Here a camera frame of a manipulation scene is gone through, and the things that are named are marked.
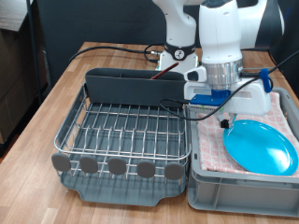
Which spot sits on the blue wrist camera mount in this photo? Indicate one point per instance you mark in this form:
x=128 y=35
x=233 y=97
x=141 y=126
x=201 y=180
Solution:
x=208 y=98

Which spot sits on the pink checkered dish cloth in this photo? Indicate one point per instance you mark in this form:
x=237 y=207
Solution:
x=211 y=146

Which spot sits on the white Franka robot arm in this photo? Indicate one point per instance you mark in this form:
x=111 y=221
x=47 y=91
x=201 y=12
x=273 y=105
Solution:
x=218 y=31

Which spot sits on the brown cardboard boxes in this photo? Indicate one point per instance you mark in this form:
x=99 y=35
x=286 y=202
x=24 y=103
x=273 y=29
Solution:
x=15 y=77

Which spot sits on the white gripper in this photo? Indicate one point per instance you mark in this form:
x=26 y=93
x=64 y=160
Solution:
x=252 y=99

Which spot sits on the grey plastic crate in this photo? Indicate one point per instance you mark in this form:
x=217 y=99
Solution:
x=243 y=196

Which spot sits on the brown wooden spoon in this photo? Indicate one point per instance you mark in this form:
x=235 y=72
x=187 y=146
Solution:
x=163 y=71

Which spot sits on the grey plastic drain tray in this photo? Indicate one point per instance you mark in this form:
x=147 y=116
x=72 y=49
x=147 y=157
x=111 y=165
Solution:
x=124 y=191

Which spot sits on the blue plastic plate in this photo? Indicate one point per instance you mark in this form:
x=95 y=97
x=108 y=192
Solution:
x=261 y=149

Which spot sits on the dark grey utensil holder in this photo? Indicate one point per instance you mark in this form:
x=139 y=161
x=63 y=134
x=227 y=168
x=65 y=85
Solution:
x=124 y=90

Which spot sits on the black metal post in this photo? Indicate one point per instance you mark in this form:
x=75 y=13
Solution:
x=32 y=46

